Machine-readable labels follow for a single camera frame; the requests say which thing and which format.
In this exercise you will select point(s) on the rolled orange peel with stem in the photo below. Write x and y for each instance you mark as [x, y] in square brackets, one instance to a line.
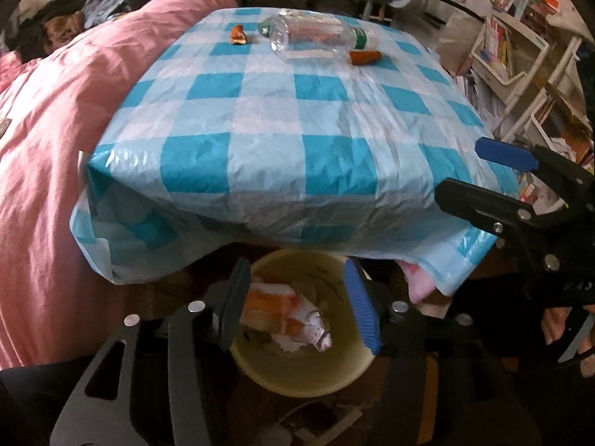
[239, 33]

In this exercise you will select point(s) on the crumpled orange white wrapper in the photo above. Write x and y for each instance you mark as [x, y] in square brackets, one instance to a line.
[279, 306]

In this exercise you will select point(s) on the person's right hand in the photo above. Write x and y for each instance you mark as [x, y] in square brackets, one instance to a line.
[553, 330]

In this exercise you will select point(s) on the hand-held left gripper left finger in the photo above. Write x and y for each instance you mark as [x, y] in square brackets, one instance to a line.
[237, 297]

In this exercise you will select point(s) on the brown cloth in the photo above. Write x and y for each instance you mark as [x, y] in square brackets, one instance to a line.
[60, 28]

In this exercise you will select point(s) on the pink cloth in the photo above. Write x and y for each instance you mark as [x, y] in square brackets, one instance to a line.
[418, 283]

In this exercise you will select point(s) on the white bookshelf with books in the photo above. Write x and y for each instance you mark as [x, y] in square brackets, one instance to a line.
[502, 51]

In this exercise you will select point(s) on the blue checkered plastic tablecloth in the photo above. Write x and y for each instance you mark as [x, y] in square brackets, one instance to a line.
[279, 148]

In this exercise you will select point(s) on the clear plastic bottle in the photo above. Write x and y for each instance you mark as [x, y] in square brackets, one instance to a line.
[316, 32]

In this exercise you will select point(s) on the cream round waste bin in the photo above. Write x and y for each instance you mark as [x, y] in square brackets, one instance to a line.
[302, 381]

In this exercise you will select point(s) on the pink blanket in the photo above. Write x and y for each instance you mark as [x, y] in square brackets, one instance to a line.
[46, 172]

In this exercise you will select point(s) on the pile of dark clothes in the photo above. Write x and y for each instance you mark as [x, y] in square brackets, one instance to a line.
[102, 0]

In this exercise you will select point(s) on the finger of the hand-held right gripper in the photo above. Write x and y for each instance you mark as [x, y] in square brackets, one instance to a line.
[506, 154]
[479, 204]

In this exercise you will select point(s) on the long orange peel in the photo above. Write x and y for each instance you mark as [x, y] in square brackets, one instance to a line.
[365, 57]

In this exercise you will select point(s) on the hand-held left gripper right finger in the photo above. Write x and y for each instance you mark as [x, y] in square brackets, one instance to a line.
[362, 311]

